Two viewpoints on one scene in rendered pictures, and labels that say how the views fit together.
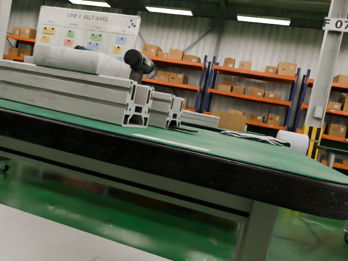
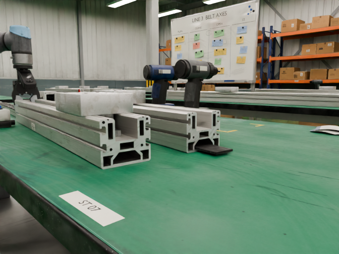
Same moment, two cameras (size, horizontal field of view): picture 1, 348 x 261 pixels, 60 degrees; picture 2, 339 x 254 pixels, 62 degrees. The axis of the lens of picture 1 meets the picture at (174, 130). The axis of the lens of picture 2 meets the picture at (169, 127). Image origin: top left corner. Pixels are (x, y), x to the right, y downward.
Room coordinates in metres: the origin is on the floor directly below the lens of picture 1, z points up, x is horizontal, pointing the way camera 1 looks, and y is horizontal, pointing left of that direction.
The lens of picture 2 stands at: (0.19, -0.24, 0.92)
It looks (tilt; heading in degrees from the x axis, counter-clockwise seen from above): 8 degrees down; 31
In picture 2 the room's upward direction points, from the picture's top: straight up
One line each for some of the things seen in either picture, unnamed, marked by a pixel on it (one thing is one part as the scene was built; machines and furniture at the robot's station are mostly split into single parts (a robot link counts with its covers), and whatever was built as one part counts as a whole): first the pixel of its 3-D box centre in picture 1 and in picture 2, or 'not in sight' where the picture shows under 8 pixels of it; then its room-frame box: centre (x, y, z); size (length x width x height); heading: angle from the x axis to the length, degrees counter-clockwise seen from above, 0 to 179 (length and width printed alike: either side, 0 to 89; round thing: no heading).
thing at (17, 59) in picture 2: not in sight; (21, 60); (0.89, 0.88, 1.02); 0.08 x 0.08 x 0.05
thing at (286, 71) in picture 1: (246, 105); not in sight; (10.27, -2.29, 1.59); 2.83 x 0.98 x 3.17; 75
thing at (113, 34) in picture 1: (77, 84); (209, 81); (4.06, 1.40, 0.97); 1.50 x 0.50 x 1.95; 75
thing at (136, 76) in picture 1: (139, 86); (200, 94); (1.05, 0.15, 0.89); 0.20 x 0.08 x 0.22; 164
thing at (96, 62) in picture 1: (82, 71); (92, 108); (0.63, 0.21, 0.87); 0.16 x 0.11 x 0.07; 68
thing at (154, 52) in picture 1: (164, 91); (313, 65); (11.05, 0.61, 1.58); 2.83 x 0.98 x 3.15; 75
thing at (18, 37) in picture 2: not in sight; (20, 40); (0.89, 0.88, 1.10); 0.09 x 0.08 x 0.11; 109
